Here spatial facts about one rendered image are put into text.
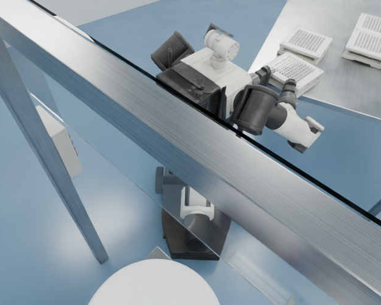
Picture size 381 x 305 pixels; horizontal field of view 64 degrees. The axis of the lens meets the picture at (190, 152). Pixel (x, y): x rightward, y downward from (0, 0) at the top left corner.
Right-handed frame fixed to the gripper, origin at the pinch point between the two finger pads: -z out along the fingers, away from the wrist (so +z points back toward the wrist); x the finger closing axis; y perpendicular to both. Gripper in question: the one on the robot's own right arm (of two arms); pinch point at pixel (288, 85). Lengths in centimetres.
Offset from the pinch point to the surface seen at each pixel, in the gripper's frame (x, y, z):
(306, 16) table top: 6, 9, -91
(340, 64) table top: 6.4, 30.0, -38.4
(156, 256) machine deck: -35, -30, 114
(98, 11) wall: 86, -216, -188
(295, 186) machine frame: -72, -13, 116
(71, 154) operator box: -5, -79, 76
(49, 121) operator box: -19, -85, 74
